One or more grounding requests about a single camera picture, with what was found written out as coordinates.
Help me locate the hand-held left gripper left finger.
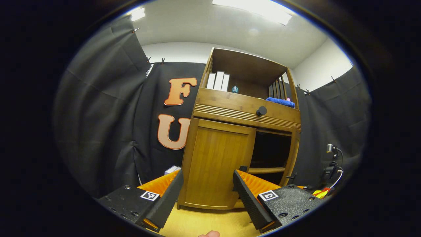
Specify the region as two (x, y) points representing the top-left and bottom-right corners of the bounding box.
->
(93, 170), (185, 233)

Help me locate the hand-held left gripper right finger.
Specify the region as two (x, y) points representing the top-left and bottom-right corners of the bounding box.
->
(233, 170), (330, 234)

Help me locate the wooden shoe cabinet door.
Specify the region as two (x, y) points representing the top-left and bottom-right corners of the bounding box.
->
(178, 118), (257, 210)
(280, 127), (301, 187)

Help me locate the wooden double-door shoe cabinet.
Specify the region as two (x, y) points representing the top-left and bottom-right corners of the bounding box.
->
(178, 48), (302, 210)

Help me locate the wooden drawer with black knob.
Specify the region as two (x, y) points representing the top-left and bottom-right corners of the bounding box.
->
(192, 88), (301, 133)

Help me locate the blue folded towel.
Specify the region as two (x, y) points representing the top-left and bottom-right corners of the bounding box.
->
(265, 97), (296, 108)

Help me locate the ceiling light panel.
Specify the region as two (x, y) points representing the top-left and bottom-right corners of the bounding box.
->
(130, 7), (146, 22)

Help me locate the black camera stand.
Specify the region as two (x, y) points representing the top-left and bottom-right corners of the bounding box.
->
(322, 144), (344, 185)

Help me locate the white cable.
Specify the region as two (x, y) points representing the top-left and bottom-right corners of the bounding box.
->
(329, 168), (343, 190)

